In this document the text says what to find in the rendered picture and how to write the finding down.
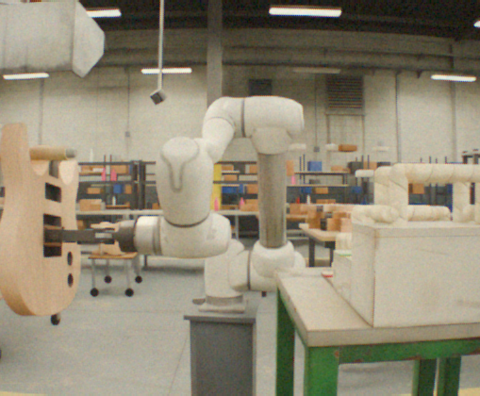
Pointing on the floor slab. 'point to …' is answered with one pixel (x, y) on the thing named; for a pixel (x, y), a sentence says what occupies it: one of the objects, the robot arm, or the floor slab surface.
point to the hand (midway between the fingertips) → (54, 236)
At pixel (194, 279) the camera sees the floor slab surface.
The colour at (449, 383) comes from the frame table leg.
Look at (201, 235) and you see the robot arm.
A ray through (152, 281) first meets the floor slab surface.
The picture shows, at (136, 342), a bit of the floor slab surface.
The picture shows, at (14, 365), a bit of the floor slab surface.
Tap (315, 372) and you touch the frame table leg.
